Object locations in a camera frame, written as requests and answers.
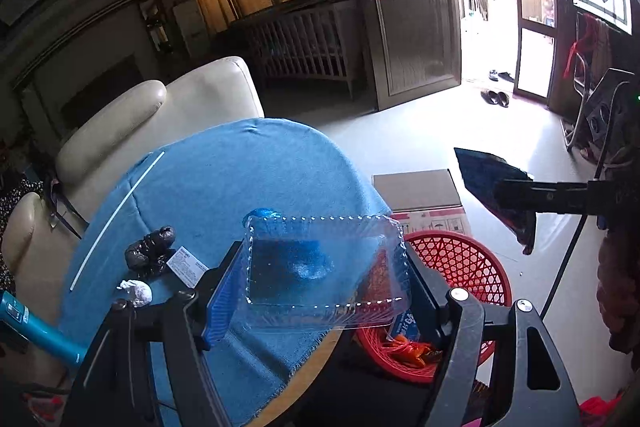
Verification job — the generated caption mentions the blue tablecloth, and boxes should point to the blue tablecloth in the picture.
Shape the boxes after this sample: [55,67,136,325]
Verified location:
[59,118,393,427]

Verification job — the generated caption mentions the dark display cabinet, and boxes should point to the dark display cabinet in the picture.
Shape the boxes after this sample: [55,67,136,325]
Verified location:
[137,0,173,52]

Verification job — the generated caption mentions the white standing air conditioner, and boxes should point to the white standing air conditioner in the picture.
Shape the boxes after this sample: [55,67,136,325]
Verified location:
[172,0,211,52]

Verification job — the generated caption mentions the blue plastic bag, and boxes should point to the blue plastic bag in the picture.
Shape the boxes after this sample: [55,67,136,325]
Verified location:
[243,206,335,284]

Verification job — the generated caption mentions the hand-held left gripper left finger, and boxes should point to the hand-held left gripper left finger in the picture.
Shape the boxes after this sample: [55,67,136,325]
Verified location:
[60,241,251,427]

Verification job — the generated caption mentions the orange wrapper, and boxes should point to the orange wrapper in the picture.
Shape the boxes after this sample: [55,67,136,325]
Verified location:
[382,332,441,369]

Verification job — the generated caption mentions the white baby crib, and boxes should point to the white baby crib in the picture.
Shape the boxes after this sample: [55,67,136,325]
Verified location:
[230,0,358,100]

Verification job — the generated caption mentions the person's right forearm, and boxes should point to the person's right forearm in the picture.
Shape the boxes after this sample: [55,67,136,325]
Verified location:
[596,217,640,354]

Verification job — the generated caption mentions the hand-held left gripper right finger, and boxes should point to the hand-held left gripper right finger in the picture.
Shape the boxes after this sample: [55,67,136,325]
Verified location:
[405,249,582,427]

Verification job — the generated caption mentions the red mesh basket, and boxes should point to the red mesh basket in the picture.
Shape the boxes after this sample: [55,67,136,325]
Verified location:
[356,229,513,383]

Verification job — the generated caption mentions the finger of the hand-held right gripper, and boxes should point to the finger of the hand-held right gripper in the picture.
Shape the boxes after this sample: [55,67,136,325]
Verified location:
[492,179,593,214]

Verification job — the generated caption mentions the brown door with glass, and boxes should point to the brown door with glass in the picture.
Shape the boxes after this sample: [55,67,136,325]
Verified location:
[340,0,463,112]

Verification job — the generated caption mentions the teal thermos bottle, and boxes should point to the teal thermos bottle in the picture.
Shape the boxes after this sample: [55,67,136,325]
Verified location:
[0,289,87,365]

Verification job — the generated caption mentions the black bag strap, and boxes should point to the black bag strap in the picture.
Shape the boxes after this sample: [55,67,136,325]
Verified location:
[47,177,83,240]

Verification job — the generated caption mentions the outer glass door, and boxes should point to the outer glass door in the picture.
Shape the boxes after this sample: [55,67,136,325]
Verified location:
[505,0,557,100]

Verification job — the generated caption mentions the thin white stick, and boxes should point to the thin white stick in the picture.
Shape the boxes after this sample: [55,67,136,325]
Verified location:
[69,151,166,293]

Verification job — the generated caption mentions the black television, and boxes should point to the black television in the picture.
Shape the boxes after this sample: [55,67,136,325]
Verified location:
[60,54,146,118]

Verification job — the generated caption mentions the metal frame chair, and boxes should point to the metal frame chair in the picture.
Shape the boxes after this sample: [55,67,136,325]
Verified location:
[564,14,613,152]

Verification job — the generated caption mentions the white crumpled tissue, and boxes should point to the white crumpled tissue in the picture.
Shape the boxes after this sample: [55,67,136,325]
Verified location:
[117,279,153,308]

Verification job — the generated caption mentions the person's pink clothing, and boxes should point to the person's pink clothing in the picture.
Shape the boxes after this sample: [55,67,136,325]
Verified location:
[580,394,626,427]

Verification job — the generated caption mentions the clear plastic tray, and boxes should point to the clear plastic tray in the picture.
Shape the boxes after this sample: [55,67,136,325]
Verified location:
[242,213,413,333]

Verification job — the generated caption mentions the cardboard box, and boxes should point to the cardboard box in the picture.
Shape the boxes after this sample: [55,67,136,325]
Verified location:
[372,168,471,238]

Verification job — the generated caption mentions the white paper label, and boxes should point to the white paper label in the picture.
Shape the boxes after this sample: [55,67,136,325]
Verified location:
[166,247,210,290]

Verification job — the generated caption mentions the black plastic bag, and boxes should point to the black plastic bag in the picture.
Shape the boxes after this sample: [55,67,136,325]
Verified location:
[124,226,178,279]

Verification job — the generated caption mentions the black cable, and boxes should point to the black cable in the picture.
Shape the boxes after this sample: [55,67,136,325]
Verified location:
[541,212,588,320]

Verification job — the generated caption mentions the cream leather sofa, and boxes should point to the cream leather sofa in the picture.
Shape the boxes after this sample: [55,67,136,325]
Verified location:
[0,56,266,308]

